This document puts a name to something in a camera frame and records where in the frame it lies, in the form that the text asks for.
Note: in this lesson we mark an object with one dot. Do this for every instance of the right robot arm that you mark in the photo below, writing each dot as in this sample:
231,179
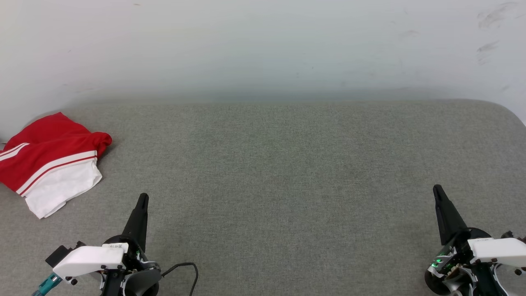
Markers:
456,283

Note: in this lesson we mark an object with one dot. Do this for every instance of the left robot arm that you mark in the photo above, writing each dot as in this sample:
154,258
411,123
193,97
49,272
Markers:
141,283

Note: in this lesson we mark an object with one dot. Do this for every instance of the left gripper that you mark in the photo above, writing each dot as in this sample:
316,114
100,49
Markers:
137,259

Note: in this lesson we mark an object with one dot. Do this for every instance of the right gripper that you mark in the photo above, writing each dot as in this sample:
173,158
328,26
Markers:
452,255

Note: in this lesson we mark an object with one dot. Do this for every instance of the red white Bulls jersey shirt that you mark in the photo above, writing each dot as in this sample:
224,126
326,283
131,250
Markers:
49,144

